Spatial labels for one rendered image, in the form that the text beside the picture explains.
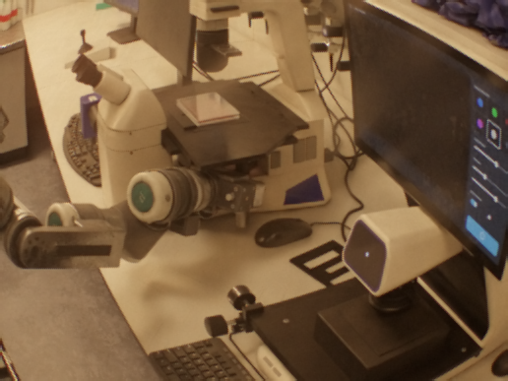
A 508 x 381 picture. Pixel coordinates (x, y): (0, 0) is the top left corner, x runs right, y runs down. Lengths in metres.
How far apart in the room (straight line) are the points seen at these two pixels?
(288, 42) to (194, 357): 0.73
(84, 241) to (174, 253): 0.39
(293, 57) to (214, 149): 0.31
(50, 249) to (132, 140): 0.44
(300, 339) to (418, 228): 0.26
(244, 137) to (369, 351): 0.62
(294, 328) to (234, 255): 0.40
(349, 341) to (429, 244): 0.17
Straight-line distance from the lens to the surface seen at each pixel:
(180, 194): 1.25
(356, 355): 0.95
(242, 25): 2.78
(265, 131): 1.44
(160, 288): 1.36
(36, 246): 1.04
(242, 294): 1.15
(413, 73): 0.92
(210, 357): 1.16
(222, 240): 1.50
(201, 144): 1.39
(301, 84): 1.60
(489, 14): 1.18
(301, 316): 1.12
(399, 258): 0.91
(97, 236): 1.13
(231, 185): 1.36
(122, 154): 1.44
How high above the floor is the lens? 1.55
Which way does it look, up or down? 28 degrees down
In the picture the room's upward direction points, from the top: 1 degrees counter-clockwise
